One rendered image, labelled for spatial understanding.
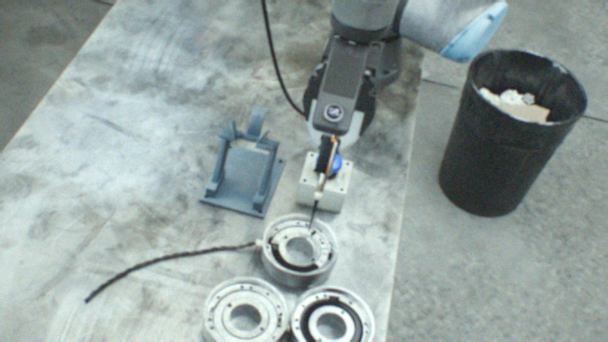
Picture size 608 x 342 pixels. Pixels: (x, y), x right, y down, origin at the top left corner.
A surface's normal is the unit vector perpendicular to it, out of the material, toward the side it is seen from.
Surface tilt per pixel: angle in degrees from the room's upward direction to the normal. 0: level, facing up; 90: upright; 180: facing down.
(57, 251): 0
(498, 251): 0
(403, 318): 0
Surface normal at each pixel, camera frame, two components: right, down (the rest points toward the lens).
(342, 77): 0.03, -0.22
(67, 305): 0.14, -0.69
